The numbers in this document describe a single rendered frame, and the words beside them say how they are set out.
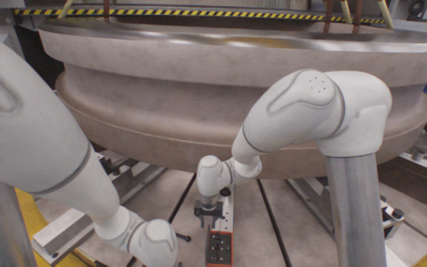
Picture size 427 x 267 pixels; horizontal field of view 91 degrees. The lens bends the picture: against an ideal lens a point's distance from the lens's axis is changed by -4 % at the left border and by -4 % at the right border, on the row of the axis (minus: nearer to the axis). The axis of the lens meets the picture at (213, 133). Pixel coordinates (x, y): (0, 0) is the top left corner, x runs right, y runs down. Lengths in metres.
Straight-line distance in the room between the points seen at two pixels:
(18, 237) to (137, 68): 1.11
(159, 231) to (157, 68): 0.95
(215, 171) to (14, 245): 0.60
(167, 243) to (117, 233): 0.15
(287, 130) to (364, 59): 1.15
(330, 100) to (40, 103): 0.38
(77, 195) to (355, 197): 0.51
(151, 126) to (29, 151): 1.40
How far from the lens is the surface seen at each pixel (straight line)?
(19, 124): 0.27
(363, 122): 0.50
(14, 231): 0.54
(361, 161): 0.53
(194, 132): 1.52
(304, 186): 2.37
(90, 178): 0.35
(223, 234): 1.35
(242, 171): 0.89
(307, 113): 0.37
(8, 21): 4.49
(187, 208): 2.11
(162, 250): 0.68
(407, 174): 2.93
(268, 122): 0.40
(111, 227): 0.72
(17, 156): 0.29
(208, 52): 1.24
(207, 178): 0.86
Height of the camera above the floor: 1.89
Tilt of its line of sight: 30 degrees down
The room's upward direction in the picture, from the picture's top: 2 degrees clockwise
